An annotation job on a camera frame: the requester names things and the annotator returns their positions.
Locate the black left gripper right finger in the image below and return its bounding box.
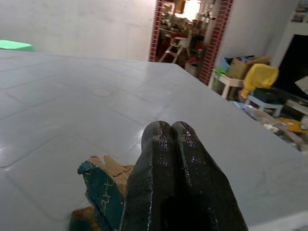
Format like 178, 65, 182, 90
171, 121, 249, 231

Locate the light blue kids stool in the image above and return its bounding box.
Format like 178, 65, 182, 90
244, 93, 285, 118

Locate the white high chair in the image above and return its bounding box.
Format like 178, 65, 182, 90
158, 29, 193, 64

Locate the black television screen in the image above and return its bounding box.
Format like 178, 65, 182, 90
273, 33, 308, 95

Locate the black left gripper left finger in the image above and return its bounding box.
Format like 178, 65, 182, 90
119, 120, 180, 231

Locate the white kids table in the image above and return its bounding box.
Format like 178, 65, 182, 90
207, 68, 245, 100

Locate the brown and teal paper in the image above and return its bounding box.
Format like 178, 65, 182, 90
69, 154, 135, 231

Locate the white folding table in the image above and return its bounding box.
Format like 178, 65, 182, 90
0, 49, 308, 231

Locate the yellow cloth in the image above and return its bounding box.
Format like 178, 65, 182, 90
241, 63, 280, 100

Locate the green plastic stool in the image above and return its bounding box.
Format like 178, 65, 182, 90
0, 39, 36, 52

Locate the brown cardboard box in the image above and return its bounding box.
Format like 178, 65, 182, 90
225, 55, 272, 80

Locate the red brick door frame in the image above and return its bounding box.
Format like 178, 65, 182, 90
148, 0, 234, 85

